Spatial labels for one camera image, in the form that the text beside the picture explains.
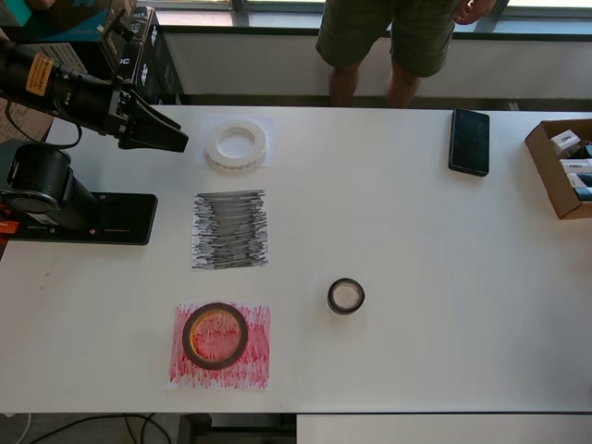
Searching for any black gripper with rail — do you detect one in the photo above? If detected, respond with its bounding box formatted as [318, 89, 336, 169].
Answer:
[106, 85, 191, 154]

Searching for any wide white tape roll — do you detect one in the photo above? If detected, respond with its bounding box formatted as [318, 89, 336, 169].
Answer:
[204, 118, 269, 174]

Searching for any red tape roll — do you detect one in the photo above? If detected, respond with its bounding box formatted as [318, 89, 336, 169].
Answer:
[181, 301, 250, 371]

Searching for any small black tape roll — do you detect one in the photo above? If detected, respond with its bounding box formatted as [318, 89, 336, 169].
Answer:
[327, 277, 366, 318]

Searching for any person's left hand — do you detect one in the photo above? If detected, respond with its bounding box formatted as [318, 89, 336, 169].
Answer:
[454, 0, 495, 26]

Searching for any black monitor box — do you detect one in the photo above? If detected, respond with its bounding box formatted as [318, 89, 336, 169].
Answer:
[136, 22, 187, 106]

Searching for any tall black printed box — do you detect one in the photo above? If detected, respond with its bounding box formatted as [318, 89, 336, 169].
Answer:
[99, 0, 156, 84]

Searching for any black box with white label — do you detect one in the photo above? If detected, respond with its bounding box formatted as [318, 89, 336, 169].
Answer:
[16, 41, 126, 85]

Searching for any plain white paper sheet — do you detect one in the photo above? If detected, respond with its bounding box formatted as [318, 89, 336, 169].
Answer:
[192, 114, 275, 170]

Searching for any black scribbled paper sheet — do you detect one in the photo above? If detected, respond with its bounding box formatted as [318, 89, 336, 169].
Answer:
[191, 188, 270, 272]

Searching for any cardboard box with shipping label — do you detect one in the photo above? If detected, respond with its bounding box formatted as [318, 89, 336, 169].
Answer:
[0, 96, 56, 144]

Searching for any teal product box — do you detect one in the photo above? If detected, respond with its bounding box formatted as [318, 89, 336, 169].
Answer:
[18, 0, 139, 43]

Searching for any orange clamp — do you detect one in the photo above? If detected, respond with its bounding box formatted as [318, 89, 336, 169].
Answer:
[0, 205, 19, 236]

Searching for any person in dark shirt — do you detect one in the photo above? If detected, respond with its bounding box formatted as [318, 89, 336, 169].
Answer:
[315, 0, 458, 108]

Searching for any red scribbled paper sheet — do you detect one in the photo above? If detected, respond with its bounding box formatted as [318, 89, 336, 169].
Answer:
[166, 300, 272, 391]

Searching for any open brown cardboard box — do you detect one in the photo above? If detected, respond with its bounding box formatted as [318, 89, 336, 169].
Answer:
[524, 118, 592, 221]

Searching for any white box with black lettering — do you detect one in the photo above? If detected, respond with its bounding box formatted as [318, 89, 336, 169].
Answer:
[559, 158, 592, 174]

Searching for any black and white small box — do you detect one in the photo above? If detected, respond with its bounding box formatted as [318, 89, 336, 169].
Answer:
[566, 173, 592, 203]

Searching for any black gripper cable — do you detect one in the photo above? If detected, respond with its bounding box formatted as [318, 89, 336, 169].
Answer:
[45, 120, 84, 150]

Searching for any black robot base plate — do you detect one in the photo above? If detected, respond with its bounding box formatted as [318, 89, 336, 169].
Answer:
[8, 191, 158, 246]

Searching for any black floor cable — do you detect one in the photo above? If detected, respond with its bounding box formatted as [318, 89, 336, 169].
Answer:
[27, 413, 181, 444]

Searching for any white floor cable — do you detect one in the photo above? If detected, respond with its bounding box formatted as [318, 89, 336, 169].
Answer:
[0, 410, 34, 444]

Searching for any dark window frame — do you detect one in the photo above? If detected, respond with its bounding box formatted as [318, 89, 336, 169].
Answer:
[154, 0, 592, 45]

